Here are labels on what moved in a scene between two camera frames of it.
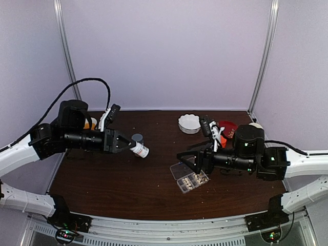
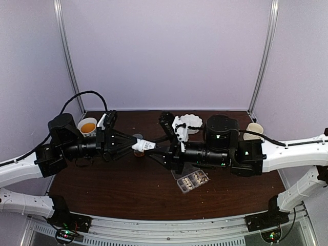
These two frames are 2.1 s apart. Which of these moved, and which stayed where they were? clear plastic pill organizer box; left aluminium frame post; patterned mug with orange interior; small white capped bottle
Moved: small white capped bottle
Stayed: patterned mug with orange interior; left aluminium frame post; clear plastic pill organizer box
